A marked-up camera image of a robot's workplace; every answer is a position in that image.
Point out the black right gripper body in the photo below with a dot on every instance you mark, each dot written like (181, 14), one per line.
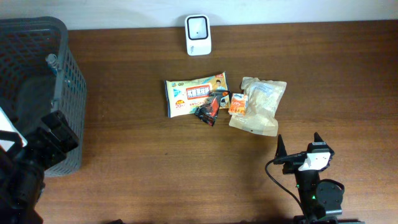
(291, 167)

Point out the orange tissue pack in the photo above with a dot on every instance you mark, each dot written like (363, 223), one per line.
(239, 103)

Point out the grey plastic basket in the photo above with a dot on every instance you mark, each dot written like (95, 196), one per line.
(29, 89)

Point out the black red snack packet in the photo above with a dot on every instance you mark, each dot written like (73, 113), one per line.
(208, 113)

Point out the teal mouthwash bottle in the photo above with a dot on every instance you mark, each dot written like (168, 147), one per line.
(52, 62)

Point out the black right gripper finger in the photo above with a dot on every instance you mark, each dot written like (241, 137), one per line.
(280, 151)
(317, 138)

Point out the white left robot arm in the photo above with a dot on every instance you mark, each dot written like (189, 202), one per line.
(24, 159)

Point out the beige grain bag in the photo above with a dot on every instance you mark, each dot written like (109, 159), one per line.
(264, 97)

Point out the yellow wet wipes pack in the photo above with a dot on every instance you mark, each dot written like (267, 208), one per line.
(185, 96)

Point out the white barcode scanner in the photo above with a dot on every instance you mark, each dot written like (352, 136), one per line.
(198, 35)

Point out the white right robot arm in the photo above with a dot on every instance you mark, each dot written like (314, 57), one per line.
(319, 199)

